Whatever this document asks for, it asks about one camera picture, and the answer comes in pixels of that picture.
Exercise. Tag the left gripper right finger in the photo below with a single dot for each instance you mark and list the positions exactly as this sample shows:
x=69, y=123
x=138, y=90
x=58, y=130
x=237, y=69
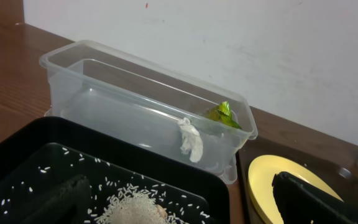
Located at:
x=300, y=202

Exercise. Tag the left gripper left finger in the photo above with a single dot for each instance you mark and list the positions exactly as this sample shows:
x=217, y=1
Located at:
x=67, y=202

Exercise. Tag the yellow round plate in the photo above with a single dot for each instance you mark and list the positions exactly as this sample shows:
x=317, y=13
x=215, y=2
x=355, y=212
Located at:
x=260, y=177

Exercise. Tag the rice food scraps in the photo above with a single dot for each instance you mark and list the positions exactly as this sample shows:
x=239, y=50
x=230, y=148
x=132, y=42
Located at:
x=118, y=195

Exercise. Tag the green snack wrapper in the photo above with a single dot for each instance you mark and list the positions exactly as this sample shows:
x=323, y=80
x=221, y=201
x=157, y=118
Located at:
x=222, y=113

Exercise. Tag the white tissue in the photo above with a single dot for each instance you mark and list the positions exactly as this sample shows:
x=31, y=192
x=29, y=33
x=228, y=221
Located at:
x=191, y=140

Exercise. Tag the dark brown serving tray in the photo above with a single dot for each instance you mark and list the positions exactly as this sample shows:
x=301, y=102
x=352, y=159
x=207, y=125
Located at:
x=339, y=170

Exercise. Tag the black plastic tray bin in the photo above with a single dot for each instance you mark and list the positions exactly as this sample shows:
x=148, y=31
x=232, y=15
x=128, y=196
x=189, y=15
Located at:
x=52, y=130

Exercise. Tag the clear plastic bin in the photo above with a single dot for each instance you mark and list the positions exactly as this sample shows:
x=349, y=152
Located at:
x=140, y=102

